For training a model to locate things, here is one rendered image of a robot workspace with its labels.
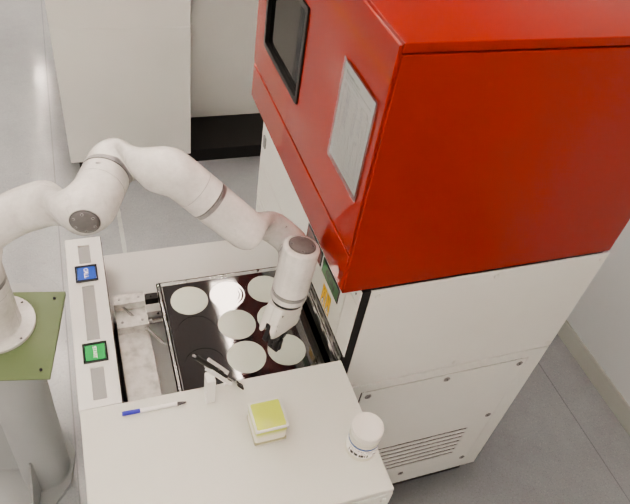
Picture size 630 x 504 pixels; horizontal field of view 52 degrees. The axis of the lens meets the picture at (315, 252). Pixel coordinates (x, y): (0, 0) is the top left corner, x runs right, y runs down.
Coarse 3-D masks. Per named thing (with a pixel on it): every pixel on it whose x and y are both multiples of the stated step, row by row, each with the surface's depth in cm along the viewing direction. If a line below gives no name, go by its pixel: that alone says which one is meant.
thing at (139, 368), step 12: (120, 312) 172; (132, 312) 172; (144, 312) 173; (120, 336) 166; (132, 336) 167; (144, 336) 167; (120, 348) 164; (132, 348) 164; (144, 348) 165; (132, 360) 162; (144, 360) 162; (132, 372) 159; (144, 372) 160; (156, 372) 160; (132, 384) 157; (144, 384) 157; (156, 384) 158; (132, 396) 154
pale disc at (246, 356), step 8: (240, 344) 167; (248, 344) 168; (256, 344) 168; (232, 352) 165; (240, 352) 165; (248, 352) 166; (256, 352) 166; (264, 352) 166; (232, 360) 163; (240, 360) 164; (248, 360) 164; (256, 360) 164; (264, 360) 165; (240, 368) 162; (248, 368) 162; (256, 368) 163
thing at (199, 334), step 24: (168, 288) 177; (216, 288) 180; (240, 288) 181; (168, 312) 171; (216, 312) 174; (192, 336) 167; (216, 336) 168; (192, 360) 162; (216, 360) 163; (312, 360) 167; (192, 384) 157; (216, 384) 158
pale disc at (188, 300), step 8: (184, 288) 178; (192, 288) 178; (176, 296) 176; (184, 296) 176; (192, 296) 176; (200, 296) 177; (176, 304) 174; (184, 304) 174; (192, 304) 174; (200, 304) 175; (184, 312) 172; (192, 312) 172
